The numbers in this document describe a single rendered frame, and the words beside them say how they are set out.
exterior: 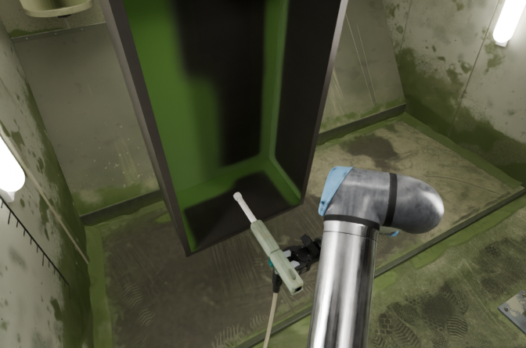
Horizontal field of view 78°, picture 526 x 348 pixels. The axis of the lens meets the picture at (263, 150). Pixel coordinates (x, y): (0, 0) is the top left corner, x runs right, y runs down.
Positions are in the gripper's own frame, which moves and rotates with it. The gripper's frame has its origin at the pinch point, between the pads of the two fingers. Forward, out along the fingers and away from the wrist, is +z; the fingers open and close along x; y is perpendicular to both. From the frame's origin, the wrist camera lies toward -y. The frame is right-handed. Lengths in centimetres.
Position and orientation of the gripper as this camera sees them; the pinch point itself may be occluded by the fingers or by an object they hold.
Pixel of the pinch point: (276, 266)
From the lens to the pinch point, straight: 123.7
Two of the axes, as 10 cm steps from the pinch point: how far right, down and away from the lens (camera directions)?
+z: -8.7, 2.4, -4.3
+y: -0.8, 8.0, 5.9
